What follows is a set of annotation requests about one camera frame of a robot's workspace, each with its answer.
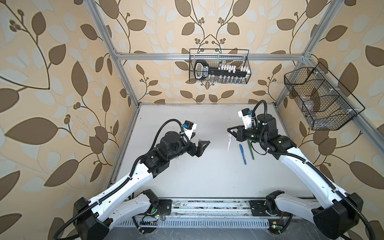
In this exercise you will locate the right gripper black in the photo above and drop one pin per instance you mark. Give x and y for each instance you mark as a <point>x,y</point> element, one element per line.
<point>234,134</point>

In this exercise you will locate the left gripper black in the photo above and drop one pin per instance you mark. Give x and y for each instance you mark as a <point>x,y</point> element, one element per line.
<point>199,150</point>

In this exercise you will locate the pink pen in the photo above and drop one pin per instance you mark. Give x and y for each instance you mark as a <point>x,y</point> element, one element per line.
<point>229,142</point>

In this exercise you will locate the blue pen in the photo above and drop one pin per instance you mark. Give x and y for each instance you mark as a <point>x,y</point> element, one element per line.
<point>243,154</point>

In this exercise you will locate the green pen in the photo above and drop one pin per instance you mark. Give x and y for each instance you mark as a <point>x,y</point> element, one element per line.
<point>251,149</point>

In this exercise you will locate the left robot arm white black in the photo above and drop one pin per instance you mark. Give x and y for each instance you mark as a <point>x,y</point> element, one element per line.
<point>94,218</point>

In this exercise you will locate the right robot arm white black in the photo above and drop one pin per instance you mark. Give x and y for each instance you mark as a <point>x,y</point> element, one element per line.
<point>334,212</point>

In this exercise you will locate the black tool in basket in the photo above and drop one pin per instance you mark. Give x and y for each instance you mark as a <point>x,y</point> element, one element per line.
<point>202,70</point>

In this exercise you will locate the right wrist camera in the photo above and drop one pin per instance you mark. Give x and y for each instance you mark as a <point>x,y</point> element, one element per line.
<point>247,117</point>

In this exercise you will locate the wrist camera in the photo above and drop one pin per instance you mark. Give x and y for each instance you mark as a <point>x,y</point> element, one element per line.
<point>189,129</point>
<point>247,117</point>

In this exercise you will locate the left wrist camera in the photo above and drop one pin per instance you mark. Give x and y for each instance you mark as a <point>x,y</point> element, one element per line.
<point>189,129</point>

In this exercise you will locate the back wire basket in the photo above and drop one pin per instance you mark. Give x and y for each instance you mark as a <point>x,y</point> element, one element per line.
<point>237,57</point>

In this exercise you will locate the wire basket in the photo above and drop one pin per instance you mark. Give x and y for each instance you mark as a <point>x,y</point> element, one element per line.
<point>325,102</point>
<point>237,57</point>

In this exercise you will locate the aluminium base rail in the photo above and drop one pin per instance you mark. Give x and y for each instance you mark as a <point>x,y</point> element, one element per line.
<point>210,213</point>

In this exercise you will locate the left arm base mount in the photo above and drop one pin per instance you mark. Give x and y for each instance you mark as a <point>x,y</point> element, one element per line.
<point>150,220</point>

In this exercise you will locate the right wire basket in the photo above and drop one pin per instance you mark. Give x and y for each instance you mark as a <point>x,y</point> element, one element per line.
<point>325,102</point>

